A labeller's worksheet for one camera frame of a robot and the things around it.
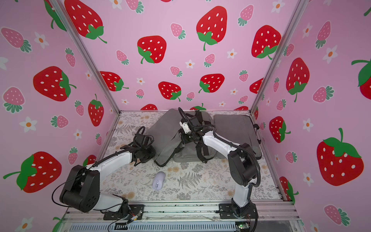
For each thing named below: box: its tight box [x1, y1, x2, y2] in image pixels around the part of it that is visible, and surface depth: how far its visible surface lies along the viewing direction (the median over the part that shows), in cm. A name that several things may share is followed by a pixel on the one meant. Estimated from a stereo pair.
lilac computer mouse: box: [152, 171, 166, 191], surface depth 84 cm
